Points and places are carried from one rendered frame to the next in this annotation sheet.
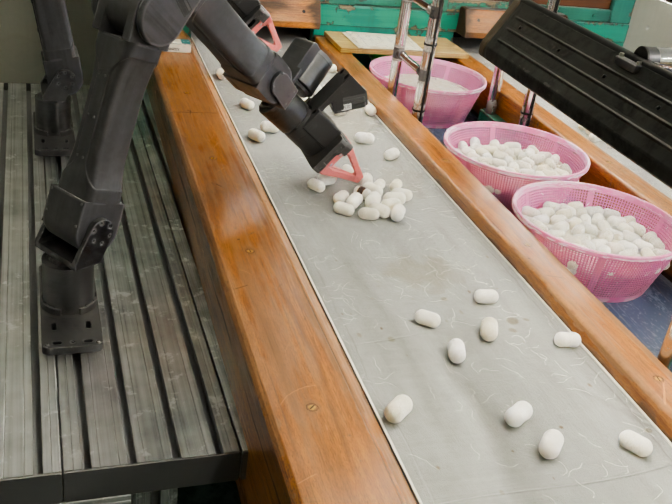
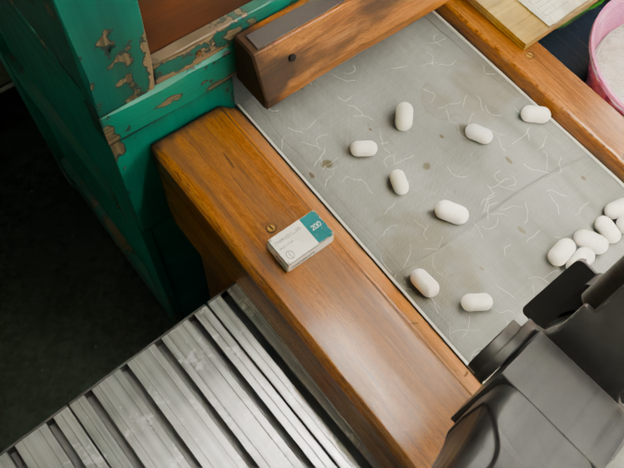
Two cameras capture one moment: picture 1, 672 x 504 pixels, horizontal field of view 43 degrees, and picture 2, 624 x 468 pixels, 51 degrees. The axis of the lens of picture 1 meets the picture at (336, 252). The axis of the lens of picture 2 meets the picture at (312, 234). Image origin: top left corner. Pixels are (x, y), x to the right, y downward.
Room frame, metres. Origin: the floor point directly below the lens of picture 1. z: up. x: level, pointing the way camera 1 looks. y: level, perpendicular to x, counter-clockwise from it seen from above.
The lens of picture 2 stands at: (1.53, 0.52, 1.39)
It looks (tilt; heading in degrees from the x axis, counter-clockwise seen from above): 64 degrees down; 335
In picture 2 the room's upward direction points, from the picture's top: 8 degrees clockwise
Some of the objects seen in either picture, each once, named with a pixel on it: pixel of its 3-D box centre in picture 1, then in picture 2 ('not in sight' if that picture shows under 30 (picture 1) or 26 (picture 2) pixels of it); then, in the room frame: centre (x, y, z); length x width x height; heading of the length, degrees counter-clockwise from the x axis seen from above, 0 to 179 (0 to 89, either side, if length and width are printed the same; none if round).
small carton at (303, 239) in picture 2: (176, 45); (300, 240); (1.80, 0.40, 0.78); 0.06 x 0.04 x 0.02; 110
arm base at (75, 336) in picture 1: (68, 281); not in sight; (0.91, 0.33, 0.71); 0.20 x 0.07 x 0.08; 22
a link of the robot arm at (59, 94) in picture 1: (57, 79); not in sight; (1.47, 0.54, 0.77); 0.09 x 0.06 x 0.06; 24
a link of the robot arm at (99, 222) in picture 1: (72, 232); not in sight; (0.92, 0.32, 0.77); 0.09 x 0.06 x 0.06; 55
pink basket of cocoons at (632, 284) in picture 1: (590, 243); not in sight; (1.22, -0.39, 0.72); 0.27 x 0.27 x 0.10
